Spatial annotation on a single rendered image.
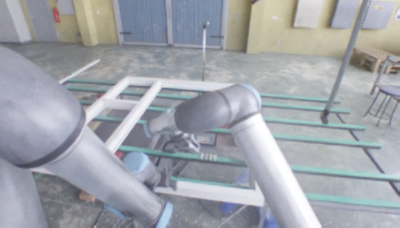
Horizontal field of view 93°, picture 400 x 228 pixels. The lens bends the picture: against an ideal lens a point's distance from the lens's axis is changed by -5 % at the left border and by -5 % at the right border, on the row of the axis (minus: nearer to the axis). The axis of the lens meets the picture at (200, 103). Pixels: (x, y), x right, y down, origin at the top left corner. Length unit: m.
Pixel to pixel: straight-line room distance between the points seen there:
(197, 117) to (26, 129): 0.42
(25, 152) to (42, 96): 0.07
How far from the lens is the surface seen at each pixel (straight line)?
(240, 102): 0.63
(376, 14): 8.37
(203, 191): 1.20
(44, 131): 0.29
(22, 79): 0.30
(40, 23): 10.51
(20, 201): 0.50
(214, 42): 7.45
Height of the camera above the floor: 1.89
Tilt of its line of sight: 30 degrees down
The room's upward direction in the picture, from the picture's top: 1 degrees clockwise
